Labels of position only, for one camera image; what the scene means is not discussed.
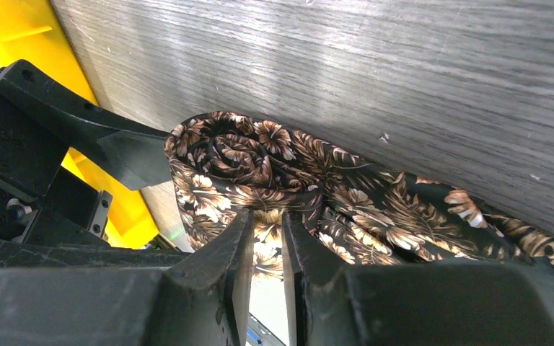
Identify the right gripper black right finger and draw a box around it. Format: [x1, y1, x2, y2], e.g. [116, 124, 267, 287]
[282, 212, 554, 345]

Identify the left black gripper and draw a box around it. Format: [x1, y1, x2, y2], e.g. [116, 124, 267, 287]
[0, 60, 189, 269]

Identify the brown floral tie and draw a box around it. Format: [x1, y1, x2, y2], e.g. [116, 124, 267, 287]
[164, 111, 554, 285]

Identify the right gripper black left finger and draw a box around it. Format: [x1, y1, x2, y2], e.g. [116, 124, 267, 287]
[0, 209, 253, 345]

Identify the yellow plastic bin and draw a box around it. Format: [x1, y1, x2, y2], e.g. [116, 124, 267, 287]
[0, 1, 159, 249]

